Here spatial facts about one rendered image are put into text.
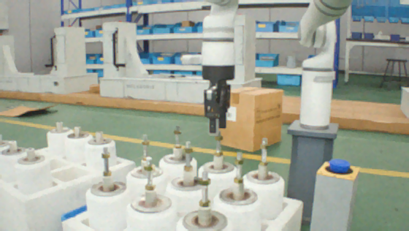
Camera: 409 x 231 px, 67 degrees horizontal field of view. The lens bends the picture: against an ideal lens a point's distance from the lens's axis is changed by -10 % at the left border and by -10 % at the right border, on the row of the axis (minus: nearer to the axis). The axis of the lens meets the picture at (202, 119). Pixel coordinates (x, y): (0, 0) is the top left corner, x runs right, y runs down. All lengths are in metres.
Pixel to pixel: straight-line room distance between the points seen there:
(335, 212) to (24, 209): 0.70
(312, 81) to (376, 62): 7.87
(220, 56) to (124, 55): 2.67
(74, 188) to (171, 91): 2.06
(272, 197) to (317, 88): 0.40
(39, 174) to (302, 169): 0.74
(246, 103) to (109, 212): 1.21
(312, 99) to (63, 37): 3.13
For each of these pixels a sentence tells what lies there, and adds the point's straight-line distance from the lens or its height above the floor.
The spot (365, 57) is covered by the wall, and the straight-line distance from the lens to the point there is 8.85.
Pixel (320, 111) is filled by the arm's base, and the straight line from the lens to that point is 1.02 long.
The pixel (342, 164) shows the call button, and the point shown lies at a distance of 0.65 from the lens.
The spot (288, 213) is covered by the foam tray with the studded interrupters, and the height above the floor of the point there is 0.18.
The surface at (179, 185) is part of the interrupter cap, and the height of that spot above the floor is 0.25.
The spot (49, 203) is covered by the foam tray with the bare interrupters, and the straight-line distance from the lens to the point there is 0.93.
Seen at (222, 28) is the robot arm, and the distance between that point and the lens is 0.74.
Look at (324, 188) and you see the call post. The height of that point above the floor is 0.29.
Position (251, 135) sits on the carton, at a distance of 1.78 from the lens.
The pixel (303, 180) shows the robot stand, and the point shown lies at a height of 0.14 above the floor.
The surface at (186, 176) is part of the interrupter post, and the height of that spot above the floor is 0.27.
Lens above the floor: 0.53
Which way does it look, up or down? 12 degrees down
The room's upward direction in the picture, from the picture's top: straight up
